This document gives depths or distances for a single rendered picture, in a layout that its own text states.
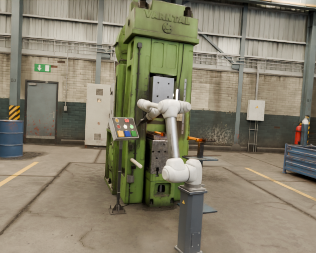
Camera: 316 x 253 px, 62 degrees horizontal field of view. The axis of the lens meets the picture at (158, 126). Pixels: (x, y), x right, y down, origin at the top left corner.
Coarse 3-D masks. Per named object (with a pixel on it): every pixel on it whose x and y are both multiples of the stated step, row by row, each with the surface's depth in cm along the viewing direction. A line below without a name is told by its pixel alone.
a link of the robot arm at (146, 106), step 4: (140, 100) 291; (144, 100) 293; (140, 104) 291; (144, 104) 289; (148, 104) 285; (152, 104) 282; (156, 104) 280; (140, 108) 295; (144, 108) 291; (148, 108) 291; (156, 108) 282
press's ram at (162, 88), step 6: (150, 78) 362; (156, 78) 353; (162, 78) 356; (168, 78) 358; (150, 84) 361; (156, 84) 354; (162, 84) 356; (168, 84) 359; (150, 90) 360; (156, 90) 354; (162, 90) 357; (168, 90) 360; (150, 96) 359; (156, 96) 355; (162, 96) 357; (168, 96) 361; (156, 102) 355
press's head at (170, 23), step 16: (144, 0) 358; (128, 16) 379; (144, 16) 353; (160, 16) 359; (176, 16) 367; (192, 16) 397; (128, 32) 375; (144, 32) 352; (160, 32) 361; (176, 32) 369; (192, 32) 377
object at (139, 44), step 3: (138, 42) 353; (138, 45) 353; (141, 45) 355; (138, 48) 355; (138, 51) 355; (138, 54) 355; (138, 57) 356; (138, 60) 356; (138, 63) 356; (138, 66) 356; (138, 69) 356; (138, 72) 357; (138, 75) 357; (138, 78) 358; (135, 105) 359; (135, 108) 359; (135, 111) 359; (135, 114) 359; (135, 117) 360; (135, 120) 360; (135, 123) 360; (135, 141) 362; (135, 144) 362; (135, 147) 362; (135, 150) 363; (135, 153) 363; (135, 156) 363; (135, 159) 364; (135, 165) 364; (132, 168) 361; (135, 168) 362
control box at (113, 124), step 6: (108, 120) 324; (114, 120) 321; (120, 120) 327; (126, 120) 334; (132, 120) 341; (114, 126) 317; (120, 126) 323; (114, 132) 315; (114, 138) 315; (120, 138) 315; (126, 138) 322; (132, 138) 329
